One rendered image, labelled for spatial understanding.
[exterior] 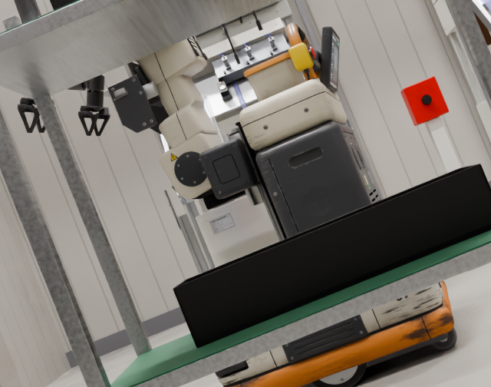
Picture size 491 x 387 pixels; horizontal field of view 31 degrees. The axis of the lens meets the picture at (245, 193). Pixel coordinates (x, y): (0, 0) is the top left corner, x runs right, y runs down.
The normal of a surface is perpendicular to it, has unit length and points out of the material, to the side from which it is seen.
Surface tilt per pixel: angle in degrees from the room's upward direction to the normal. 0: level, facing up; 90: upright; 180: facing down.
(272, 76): 92
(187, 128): 90
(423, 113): 90
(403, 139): 90
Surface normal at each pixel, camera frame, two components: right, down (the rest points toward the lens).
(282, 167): -0.18, 0.04
